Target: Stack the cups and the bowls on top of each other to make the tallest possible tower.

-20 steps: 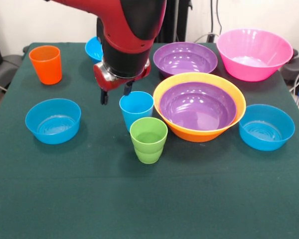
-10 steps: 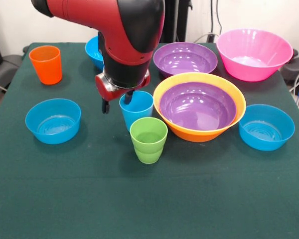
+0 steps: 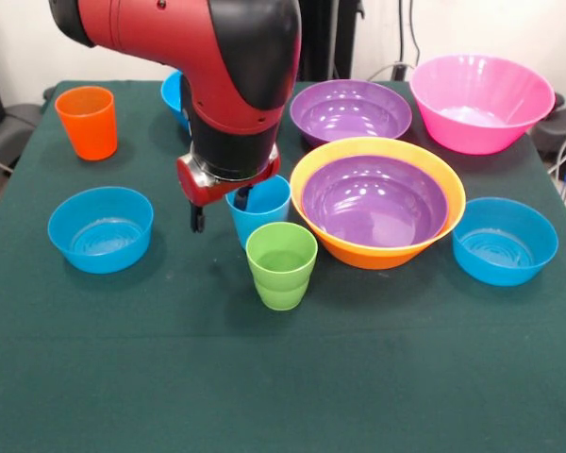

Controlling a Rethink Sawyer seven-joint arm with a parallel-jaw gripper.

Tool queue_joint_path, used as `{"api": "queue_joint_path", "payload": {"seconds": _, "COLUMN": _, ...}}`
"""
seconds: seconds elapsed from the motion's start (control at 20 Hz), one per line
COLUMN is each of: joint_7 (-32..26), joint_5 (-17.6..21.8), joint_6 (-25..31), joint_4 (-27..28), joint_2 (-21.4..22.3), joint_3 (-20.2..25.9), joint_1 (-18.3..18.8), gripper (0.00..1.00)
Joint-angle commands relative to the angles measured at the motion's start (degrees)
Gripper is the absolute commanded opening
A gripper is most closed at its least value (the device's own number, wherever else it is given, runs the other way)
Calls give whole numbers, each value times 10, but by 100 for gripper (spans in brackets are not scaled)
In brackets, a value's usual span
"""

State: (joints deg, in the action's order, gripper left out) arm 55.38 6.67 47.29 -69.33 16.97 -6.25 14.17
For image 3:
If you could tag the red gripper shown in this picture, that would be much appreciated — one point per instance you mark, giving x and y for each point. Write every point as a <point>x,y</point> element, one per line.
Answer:
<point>200,189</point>

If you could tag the light blue plastic cup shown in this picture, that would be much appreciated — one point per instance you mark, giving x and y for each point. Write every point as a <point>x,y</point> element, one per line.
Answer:
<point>259,222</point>

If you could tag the shallow blue plastic bowl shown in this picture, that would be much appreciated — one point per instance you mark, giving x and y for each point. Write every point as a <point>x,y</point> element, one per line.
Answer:
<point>101,240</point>
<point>504,245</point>

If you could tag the purple plastic bowl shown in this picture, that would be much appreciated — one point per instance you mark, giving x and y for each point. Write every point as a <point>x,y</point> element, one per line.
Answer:
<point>349,113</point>
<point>375,207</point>

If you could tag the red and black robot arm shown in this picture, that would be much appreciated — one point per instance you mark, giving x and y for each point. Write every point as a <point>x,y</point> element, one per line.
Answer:
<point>207,71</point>

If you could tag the green plastic cup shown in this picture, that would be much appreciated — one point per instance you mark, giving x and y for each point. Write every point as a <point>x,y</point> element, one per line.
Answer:
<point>280,269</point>

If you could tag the deep blue plastic bowl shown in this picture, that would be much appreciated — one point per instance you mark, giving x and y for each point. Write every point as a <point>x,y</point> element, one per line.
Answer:
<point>172,96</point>

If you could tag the orange plastic cup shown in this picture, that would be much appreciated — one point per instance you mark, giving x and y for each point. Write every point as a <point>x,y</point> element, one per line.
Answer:
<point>87,127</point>

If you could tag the orange plastic bowl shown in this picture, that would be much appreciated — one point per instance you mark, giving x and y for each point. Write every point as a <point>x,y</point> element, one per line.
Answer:
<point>372,257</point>

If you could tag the dark green tablecloth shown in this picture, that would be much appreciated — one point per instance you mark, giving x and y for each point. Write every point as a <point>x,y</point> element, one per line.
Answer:
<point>283,377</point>

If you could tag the black power plug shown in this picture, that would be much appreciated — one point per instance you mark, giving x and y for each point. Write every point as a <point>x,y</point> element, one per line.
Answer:
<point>398,72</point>

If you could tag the pink plastic bowl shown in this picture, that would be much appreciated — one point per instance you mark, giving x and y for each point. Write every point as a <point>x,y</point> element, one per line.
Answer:
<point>481,113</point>

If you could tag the black rounded equipment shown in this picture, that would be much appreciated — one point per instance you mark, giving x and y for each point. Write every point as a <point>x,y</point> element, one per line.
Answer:
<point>563,127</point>

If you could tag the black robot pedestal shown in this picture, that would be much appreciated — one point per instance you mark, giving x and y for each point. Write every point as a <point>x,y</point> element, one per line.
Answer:
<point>330,38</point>

